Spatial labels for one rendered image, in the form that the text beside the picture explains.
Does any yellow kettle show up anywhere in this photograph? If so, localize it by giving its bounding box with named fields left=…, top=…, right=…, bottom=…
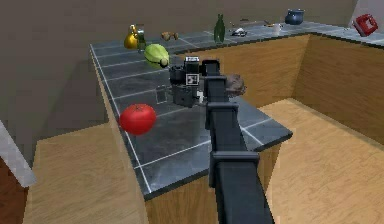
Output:
left=123, top=24, right=140, bottom=51

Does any green lettuce head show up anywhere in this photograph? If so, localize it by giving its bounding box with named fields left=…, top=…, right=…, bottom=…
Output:
left=143, top=43, right=171, bottom=69

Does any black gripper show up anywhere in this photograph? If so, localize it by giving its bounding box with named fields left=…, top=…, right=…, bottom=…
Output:
left=155, top=64, right=202, bottom=109

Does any grey brown lump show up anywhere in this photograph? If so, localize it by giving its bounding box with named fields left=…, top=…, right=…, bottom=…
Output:
left=225, top=73, right=248, bottom=98

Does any wooden counter with grey tiles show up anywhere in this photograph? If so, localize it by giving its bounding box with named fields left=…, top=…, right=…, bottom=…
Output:
left=88, top=21, right=384, bottom=224

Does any small dark green bottle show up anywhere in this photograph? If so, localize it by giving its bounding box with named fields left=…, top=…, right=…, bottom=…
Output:
left=136, top=27, right=148, bottom=52

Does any black and white small object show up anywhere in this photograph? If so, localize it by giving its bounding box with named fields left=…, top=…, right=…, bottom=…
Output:
left=230, top=27, right=248, bottom=38

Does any dark blue pot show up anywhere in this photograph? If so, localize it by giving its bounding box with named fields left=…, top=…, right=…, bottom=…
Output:
left=284, top=8, right=306, bottom=26

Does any brown long utensil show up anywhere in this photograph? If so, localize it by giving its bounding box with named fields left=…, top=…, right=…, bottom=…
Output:
left=238, top=18, right=278, bottom=28

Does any white topped brown cabinet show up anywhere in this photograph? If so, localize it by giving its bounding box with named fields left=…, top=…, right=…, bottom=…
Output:
left=0, top=119, right=38, bottom=224

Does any red tomato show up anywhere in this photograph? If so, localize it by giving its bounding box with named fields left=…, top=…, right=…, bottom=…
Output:
left=118, top=103, right=158, bottom=136

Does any tall dark green bottle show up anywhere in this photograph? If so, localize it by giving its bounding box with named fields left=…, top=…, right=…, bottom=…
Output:
left=213, top=13, right=227, bottom=44

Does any red toaster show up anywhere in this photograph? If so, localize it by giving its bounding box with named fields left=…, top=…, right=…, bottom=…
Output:
left=352, top=13, right=380, bottom=38

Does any brown bread piece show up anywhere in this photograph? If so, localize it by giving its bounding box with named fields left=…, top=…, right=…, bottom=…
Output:
left=160, top=31, right=180, bottom=42

